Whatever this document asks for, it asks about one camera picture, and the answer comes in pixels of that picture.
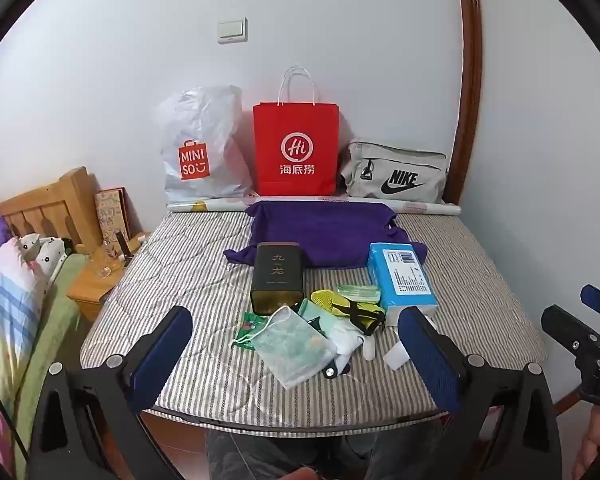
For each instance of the person's right hand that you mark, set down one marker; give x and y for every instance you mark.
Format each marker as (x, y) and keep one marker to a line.
(597, 442)

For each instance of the patterned notebook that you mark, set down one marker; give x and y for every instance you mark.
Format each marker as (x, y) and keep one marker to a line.
(110, 215)

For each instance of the blue tissue packet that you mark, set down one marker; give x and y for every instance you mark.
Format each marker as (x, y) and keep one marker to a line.
(402, 275)

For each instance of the yellow black clip tool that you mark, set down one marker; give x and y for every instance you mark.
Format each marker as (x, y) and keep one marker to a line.
(330, 302)

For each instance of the purple towel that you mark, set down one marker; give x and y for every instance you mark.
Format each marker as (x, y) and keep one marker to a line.
(320, 230)

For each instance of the person's grey trouser legs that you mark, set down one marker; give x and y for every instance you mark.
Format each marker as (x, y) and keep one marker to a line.
(240, 455)

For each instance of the plush toys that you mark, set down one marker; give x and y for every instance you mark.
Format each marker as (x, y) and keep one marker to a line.
(47, 255)

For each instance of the white glove with mint cuff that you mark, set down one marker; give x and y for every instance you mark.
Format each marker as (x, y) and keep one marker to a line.
(347, 342)

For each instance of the wooden headboard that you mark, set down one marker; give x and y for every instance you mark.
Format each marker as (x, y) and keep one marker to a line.
(49, 205)

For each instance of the red paper bag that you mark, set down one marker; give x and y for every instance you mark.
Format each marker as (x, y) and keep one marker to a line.
(296, 125)

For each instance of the white light switch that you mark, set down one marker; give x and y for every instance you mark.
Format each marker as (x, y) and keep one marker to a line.
(232, 30)

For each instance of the small glass jar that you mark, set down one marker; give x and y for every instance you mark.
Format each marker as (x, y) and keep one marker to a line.
(104, 272)

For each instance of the brown wooden door frame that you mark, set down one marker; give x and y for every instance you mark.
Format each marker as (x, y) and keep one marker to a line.
(467, 85)

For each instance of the green sachet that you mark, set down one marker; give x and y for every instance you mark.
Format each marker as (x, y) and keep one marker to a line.
(245, 327)

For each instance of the colourful striped blanket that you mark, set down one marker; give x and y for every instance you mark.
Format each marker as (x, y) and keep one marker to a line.
(4, 310)

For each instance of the white sponge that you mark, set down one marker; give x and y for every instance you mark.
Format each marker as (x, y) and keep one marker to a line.
(396, 356)

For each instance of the dark tea tin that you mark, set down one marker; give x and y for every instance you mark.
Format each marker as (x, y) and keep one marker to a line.
(279, 275)

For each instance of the striped mattress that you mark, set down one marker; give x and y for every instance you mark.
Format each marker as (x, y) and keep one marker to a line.
(179, 270)

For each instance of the grey waist bag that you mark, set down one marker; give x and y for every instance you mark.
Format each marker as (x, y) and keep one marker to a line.
(395, 170)

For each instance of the white printed paper roll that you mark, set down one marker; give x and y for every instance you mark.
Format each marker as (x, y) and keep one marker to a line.
(430, 206)

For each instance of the white plastic shopping bag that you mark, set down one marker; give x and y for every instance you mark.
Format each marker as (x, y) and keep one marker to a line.
(199, 155)

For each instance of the wooden nightstand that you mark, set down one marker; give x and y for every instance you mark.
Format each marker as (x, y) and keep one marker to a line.
(92, 290)

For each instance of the green bed sheet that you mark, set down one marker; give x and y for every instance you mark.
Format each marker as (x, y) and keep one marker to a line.
(54, 330)

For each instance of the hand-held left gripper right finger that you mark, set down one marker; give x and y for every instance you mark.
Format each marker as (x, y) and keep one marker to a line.
(427, 365)

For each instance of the green wet wipes packet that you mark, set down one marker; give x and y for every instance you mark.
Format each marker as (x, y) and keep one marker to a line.
(358, 294)

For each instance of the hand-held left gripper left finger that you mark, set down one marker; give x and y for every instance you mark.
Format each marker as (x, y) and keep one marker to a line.
(164, 355)

